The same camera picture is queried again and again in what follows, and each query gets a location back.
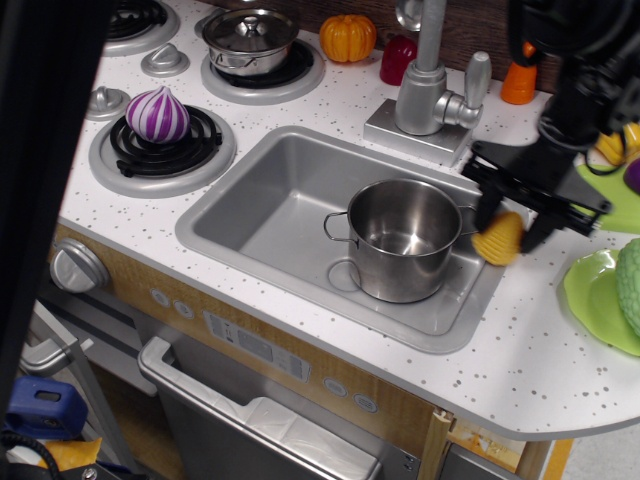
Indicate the green plate back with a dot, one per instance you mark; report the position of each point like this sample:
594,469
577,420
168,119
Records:
625,215

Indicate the yellow toy corn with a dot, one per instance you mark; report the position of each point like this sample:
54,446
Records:
499,243

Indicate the silver toy faucet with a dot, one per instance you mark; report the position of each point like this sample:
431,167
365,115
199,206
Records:
428,120

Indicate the silver oven door handle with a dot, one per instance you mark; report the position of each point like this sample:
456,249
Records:
218,438

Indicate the green bumpy toy vegetable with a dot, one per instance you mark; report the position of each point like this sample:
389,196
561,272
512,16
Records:
627,283

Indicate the grey toy sink basin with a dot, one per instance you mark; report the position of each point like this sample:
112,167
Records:
278,214

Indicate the small lidded steel pot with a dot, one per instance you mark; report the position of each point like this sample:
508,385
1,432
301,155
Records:
249,42

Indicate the silver stove knob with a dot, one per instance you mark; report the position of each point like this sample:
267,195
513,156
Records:
166,61
106,104

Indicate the purple striped toy onion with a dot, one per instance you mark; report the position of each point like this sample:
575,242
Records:
158,117

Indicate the stove burner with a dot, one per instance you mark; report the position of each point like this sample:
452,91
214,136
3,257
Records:
301,73
139,26
127,164

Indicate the silver stove knob upper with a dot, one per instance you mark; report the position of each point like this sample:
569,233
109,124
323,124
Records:
166,61

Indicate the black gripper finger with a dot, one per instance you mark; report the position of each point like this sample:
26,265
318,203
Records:
487,206
544,224

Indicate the red toy pepper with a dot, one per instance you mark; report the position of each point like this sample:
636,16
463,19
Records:
397,55

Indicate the orange toy pumpkin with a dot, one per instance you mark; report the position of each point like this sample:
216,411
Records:
347,38

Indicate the blue clamp tool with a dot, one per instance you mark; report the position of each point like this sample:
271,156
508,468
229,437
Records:
43,408

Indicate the black foreground post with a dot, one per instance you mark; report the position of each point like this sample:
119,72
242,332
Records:
50,51

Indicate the silver oven dial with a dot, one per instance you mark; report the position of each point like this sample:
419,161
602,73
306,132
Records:
75,268

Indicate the orange toy carrot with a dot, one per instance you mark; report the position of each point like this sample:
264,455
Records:
519,84

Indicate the back right stove burner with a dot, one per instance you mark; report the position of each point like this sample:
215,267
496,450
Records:
301,73

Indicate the silver stove knob middle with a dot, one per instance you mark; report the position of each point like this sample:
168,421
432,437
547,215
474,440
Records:
106,104

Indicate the purple toy eggplant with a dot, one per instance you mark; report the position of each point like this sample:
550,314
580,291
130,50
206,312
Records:
631,176

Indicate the green plate front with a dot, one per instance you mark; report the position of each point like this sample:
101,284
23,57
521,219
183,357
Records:
590,289

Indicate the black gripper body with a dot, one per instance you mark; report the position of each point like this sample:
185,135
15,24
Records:
542,175

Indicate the silver dishwasher door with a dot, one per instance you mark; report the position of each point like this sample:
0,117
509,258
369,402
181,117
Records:
242,384

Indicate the yellow toy fruit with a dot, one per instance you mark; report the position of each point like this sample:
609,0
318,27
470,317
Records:
620,148

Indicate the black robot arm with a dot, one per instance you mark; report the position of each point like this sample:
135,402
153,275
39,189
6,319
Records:
597,92

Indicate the front right stove burner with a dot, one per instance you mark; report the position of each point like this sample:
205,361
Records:
127,164

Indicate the green plate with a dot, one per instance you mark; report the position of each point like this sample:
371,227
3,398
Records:
590,289
625,215

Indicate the steel pot in sink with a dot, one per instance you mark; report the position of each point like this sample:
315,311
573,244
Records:
400,234

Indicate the back left stove burner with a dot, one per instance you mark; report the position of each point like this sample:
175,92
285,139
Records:
139,26

